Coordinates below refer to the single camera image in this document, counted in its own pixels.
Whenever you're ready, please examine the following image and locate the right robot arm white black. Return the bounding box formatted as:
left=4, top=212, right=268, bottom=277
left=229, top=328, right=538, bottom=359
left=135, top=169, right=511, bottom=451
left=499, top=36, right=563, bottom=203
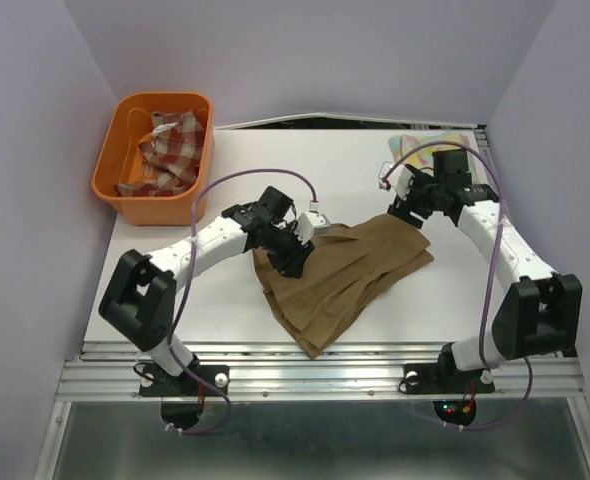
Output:
left=379, top=141, right=583, bottom=394

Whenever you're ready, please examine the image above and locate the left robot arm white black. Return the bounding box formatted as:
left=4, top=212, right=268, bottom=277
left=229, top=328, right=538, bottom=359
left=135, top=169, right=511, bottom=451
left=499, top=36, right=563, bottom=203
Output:
left=98, top=186, right=330, bottom=394

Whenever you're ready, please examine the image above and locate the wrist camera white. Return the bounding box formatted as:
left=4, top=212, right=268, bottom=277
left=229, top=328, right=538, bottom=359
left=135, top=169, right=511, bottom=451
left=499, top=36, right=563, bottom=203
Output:
left=294, top=211, right=331, bottom=244
left=378, top=162, right=414, bottom=200

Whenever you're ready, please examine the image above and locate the orange plastic basket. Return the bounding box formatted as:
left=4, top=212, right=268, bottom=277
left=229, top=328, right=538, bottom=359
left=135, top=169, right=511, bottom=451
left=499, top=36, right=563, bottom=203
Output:
left=91, top=92, right=215, bottom=226

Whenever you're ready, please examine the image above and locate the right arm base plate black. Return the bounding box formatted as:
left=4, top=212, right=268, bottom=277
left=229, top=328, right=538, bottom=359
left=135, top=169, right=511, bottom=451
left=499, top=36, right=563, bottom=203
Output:
left=397, top=363, right=495, bottom=396

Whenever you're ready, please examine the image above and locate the aluminium right side rail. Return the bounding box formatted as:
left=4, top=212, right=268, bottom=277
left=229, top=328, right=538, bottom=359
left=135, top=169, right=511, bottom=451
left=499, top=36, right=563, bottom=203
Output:
left=472, top=124, right=551, bottom=351

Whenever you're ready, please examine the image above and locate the khaki brown skirt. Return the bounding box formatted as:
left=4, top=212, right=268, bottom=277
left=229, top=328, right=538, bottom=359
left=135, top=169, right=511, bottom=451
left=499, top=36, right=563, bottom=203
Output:
left=252, top=214, right=433, bottom=359

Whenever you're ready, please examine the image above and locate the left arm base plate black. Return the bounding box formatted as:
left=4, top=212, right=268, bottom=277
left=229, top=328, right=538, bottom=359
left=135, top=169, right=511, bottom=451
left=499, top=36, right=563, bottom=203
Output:
left=133, top=362, right=230, bottom=398

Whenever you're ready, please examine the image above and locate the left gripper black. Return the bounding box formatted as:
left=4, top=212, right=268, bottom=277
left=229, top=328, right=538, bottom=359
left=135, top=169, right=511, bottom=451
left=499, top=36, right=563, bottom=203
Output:
left=262, top=222, right=315, bottom=280

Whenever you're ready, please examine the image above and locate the white patterned garment in basket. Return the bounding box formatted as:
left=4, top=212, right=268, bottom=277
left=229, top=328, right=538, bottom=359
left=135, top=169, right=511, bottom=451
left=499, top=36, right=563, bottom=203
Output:
left=117, top=108, right=206, bottom=197

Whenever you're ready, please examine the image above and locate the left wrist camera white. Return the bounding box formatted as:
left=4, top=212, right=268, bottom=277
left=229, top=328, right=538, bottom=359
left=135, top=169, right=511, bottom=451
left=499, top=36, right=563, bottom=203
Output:
left=294, top=211, right=331, bottom=244

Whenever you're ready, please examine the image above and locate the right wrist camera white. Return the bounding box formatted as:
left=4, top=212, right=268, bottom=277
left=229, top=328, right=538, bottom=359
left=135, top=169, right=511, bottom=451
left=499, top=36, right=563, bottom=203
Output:
left=378, top=162, right=414, bottom=200

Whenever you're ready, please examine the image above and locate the pastel floral skirt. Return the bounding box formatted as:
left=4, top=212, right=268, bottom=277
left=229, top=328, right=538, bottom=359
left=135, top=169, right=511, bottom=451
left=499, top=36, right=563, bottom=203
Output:
left=388, top=131, right=473, bottom=174

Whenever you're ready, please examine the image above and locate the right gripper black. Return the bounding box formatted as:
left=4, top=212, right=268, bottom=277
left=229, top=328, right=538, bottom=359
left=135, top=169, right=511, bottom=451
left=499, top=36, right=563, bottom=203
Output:
left=387, top=165, right=446, bottom=228

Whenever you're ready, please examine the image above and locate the aluminium front rail frame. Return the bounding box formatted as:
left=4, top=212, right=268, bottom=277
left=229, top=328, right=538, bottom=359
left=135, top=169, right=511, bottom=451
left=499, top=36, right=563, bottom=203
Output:
left=56, top=342, right=585, bottom=403

